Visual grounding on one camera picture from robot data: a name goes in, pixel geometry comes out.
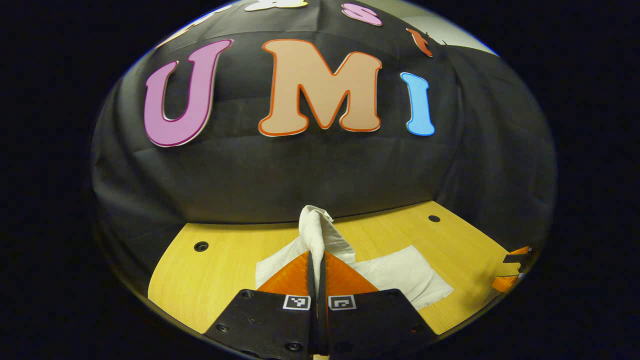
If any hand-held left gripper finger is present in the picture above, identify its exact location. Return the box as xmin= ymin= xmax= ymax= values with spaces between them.
xmin=204 ymin=251 xmax=321 ymax=359
xmin=320 ymin=251 xmax=436 ymax=359

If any black backdrop cloth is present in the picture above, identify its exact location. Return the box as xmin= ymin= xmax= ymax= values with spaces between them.
xmin=90 ymin=0 xmax=558 ymax=301

